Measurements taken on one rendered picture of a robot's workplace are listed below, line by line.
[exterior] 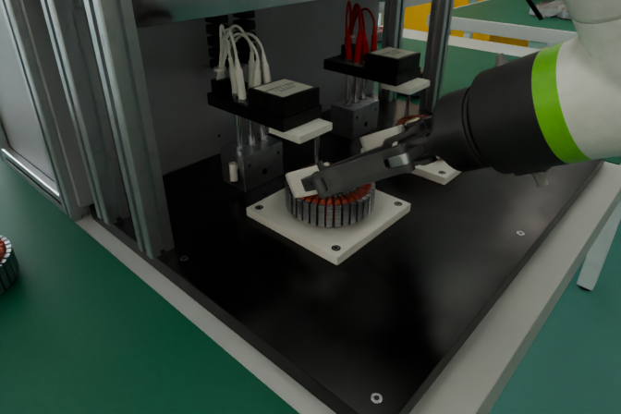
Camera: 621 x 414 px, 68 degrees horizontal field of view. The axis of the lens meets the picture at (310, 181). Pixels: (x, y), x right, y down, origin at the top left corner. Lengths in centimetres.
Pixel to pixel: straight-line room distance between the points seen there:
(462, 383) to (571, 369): 114
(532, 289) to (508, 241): 6
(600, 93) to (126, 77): 38
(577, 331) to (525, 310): 117
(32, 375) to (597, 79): 50
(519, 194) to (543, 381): 90
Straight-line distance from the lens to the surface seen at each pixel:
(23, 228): 71
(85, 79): 57
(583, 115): 36
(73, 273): 60
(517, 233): 62
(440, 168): 71
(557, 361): 159
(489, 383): 47
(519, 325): 52
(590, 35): 34
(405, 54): 75
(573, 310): 178
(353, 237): 54
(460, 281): 52
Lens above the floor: 110
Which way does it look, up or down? 29 degrees down
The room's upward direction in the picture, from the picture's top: straight up
